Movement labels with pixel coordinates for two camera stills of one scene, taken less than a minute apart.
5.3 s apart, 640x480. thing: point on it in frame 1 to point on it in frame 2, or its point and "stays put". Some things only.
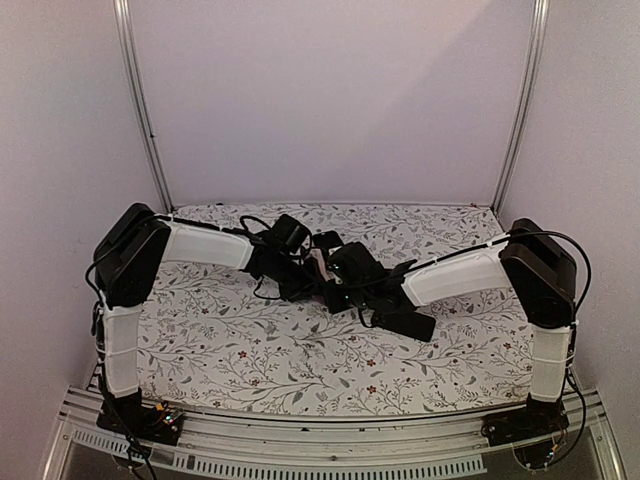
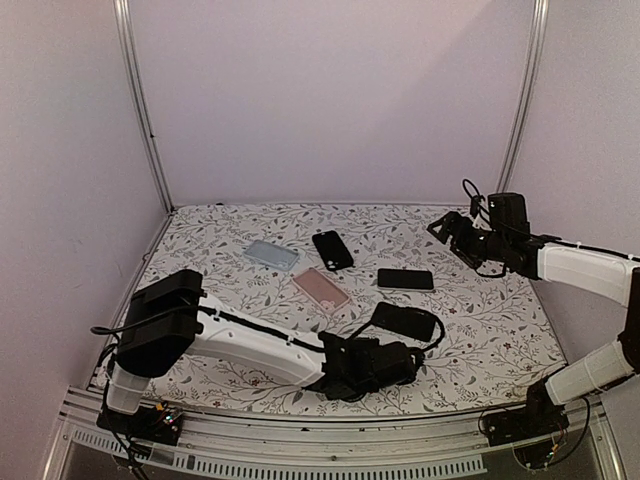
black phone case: x=327 y=240 stays put
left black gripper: x=310 y=290 to x=357 y=347
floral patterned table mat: x=210 y=342 stays put
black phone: x=406 y=322 stays put
